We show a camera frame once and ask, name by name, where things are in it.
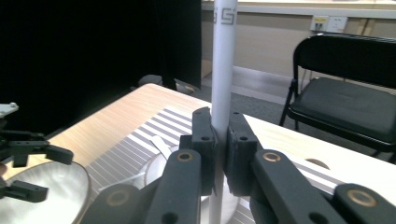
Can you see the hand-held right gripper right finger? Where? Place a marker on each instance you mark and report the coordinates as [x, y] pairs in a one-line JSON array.
[[241, 146]]

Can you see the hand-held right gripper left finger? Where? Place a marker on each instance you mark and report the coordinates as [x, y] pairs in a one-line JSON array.
[[204, 137]]

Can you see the white ceramic spoon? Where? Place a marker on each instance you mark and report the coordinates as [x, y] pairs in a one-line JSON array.
[[160, 146]]

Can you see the white plate with dark rim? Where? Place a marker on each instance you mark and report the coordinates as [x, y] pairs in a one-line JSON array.
[[155, 174], [46, 202]]

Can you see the striped woven placemat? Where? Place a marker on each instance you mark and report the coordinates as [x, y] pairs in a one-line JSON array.
[[130, 149]]

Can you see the grey round base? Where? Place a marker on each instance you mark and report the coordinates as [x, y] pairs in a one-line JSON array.
[[151, 80]]

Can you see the black folding chair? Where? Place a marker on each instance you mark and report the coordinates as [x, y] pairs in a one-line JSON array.
[[342, 109]]

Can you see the black curtain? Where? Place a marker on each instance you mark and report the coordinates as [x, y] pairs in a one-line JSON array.
[[93, 46]]

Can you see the white wall outlet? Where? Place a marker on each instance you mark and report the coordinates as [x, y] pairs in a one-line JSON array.
[[337, 24]]

